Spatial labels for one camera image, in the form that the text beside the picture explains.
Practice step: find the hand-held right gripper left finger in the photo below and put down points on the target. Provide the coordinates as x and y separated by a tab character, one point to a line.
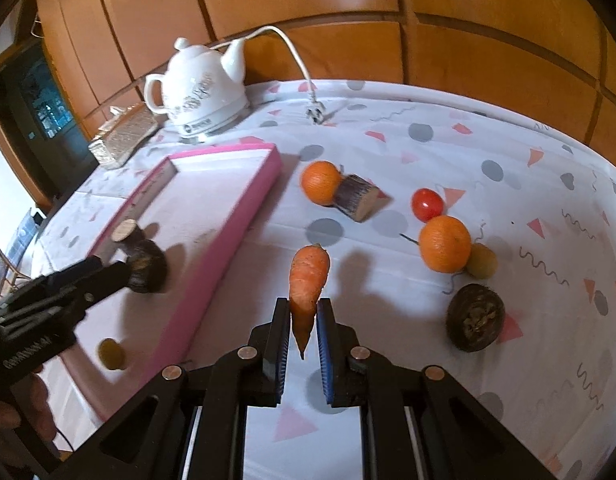
283	355

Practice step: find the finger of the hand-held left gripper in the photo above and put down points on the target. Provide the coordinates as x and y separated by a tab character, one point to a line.
77	272
107	280

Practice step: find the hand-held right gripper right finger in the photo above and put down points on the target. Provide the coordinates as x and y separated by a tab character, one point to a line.
324	360

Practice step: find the dark brown round fruit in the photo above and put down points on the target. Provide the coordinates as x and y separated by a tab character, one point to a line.
475	317
150	265

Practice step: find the orange carrot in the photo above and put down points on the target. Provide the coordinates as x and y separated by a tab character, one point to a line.
308	285

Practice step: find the pink shallow tray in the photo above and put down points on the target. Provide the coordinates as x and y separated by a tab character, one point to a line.
212	200

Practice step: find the orange mandarin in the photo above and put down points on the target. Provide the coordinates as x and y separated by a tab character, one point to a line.
445	243
322	182

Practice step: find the red tomato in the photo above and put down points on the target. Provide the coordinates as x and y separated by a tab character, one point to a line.
428	205

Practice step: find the person's left hand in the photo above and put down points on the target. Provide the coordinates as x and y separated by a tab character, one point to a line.
22	405

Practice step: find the silver patterned tissue box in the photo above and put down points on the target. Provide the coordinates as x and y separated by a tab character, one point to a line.
122	135

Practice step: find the dark glass door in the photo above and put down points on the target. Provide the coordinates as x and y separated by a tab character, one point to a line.
42	115

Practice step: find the white ceramic electric kettle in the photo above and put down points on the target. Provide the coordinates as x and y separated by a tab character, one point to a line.
202	90

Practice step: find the white patterned tablecloth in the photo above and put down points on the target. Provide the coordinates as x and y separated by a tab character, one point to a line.
488	160

